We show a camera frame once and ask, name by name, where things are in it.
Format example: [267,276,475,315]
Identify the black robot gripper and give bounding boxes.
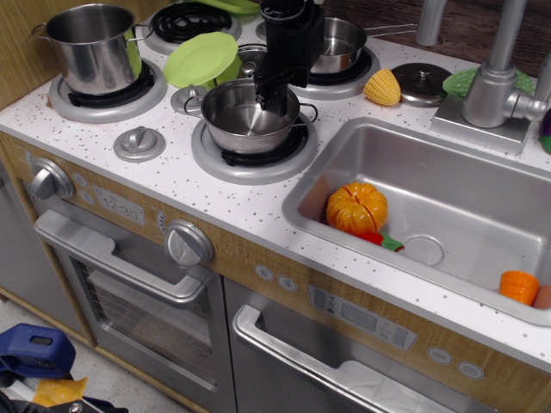
[254,1,325,116]

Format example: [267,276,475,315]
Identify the small steel two-handled pan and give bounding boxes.
[198,78,319,155]

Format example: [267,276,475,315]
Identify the back right stove burner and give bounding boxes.
[261,22,379,101]

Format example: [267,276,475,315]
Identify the stove burner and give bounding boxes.
[261,22,379,101]
[191,120,319,186]
[49,59,166,124]

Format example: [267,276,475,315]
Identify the front right stove burner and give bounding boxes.
[191,120,319,186]

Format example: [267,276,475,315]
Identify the front left stove burner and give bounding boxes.
[49,59,166,124]

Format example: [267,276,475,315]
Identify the light green plastic plate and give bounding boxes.
[164,32,241,90]

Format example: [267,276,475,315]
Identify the grey countertop knob back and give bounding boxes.
[170,85,207,116]

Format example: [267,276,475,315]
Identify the grey countertop knob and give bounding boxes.
[170,85,207,116]
[113,126,166,163]

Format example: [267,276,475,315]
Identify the green plastic plate at back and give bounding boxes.
[193,0,260,15]

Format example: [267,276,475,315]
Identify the yellow toy corn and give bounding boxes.
[363,69,401,106]

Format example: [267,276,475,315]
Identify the back left coil burner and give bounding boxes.
[143,2,242,55]

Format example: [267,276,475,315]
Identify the grey countertop knob front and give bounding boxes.
[113,126,166,163]

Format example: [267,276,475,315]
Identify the orange toy pumpkin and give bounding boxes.
[325,182,388,236]

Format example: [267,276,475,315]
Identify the steel pot lid with knob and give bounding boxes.
[392,63,451,108]

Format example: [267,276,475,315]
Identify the right silver oven knob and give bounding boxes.
[164,219,214,268]

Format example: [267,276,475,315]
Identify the silver oven knob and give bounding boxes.
[29,157,75,200]
[164,219,214,268]

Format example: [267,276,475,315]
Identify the tall steel stock pot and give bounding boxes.
[31,3,152,97]

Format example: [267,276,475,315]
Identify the red green toy strawberry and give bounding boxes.
[359,232,404,252]

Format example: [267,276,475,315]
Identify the green toy leafy vegetable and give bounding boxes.
[443,67,536,98]

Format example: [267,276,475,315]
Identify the oven clock display panel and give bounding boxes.
[92,186,145,226]

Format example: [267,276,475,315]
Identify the silver toy faucet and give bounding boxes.
[430,1,550,155]

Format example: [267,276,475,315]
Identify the grey toy sink basin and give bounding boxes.
[282,118,550,326]

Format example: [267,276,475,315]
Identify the left silver oven knob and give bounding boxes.
[29,157,75,200]

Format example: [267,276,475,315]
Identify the toy oven door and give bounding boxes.
[27,182,237,412]

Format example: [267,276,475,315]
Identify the toy dishwasher door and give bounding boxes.
[225,280,550,412]

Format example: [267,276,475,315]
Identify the purple toy eggplant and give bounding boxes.
[538,110,551,155]

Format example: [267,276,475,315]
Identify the small orange toy piece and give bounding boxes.
[499,270,540,306]

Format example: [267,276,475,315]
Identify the blue plastic clamp tool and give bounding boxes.
[1,324,76,386]

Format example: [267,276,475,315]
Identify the steel saucepan with long handle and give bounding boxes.
[310,17,418,75]

